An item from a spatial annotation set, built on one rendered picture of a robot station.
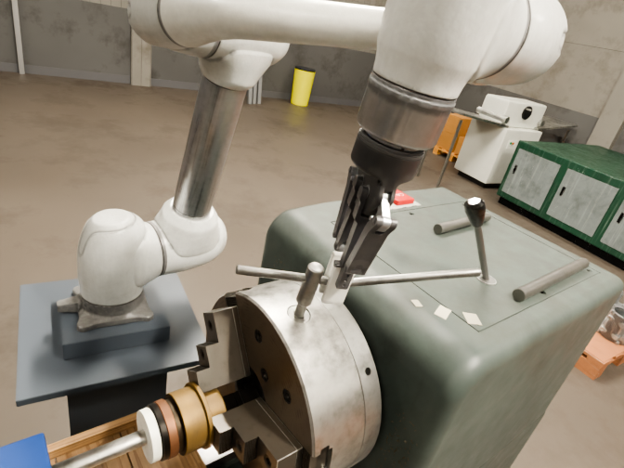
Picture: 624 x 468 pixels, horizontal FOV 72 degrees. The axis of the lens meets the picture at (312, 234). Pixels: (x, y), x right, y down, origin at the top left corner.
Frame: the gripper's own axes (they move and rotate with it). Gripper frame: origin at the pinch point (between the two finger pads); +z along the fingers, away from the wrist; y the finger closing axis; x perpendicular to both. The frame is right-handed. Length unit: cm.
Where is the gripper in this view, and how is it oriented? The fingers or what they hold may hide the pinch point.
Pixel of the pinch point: (337, 278)
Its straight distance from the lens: 57.3
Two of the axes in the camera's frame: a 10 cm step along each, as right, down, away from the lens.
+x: -9.5, -1.4, -2.7
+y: -1.4, -5.8, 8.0
